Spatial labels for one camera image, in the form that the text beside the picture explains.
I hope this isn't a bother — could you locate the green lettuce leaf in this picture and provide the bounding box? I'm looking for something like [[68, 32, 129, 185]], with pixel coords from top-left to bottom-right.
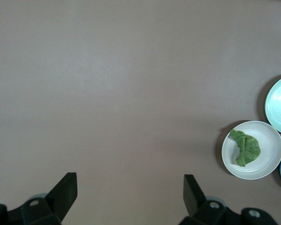
[[229, 129, 261, 168]]

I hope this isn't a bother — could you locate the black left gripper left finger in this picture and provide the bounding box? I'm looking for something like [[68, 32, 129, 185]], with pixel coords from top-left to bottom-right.
[[20, 172, 78, 225]]

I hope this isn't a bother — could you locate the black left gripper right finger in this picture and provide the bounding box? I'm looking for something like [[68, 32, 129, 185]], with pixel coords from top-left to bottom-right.
[[177, 174, 240, 225]]

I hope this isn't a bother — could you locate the pale beige plate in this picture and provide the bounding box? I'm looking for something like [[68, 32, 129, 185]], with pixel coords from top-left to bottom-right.
[[221, 120, 281, 180]]

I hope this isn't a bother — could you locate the mint green plate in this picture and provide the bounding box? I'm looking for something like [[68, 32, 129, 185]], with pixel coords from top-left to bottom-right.
[[264, 74, 281, 136]]

